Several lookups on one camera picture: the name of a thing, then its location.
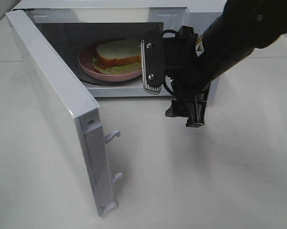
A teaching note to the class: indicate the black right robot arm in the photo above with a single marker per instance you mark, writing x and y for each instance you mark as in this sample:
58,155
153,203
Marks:
243,26

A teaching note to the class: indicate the sandwich with lettuce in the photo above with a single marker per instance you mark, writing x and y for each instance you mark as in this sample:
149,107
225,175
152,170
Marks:
118,53

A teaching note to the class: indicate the pink plate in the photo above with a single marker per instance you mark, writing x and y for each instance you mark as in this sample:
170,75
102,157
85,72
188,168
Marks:
87,62

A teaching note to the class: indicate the glass microwave turntable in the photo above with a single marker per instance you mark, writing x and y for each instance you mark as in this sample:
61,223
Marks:
85,78

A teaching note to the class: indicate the white microwave oven body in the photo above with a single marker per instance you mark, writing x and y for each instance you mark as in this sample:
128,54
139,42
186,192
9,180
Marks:
71,25

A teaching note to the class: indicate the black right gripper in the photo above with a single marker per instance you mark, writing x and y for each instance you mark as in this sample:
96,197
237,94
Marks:
181,67

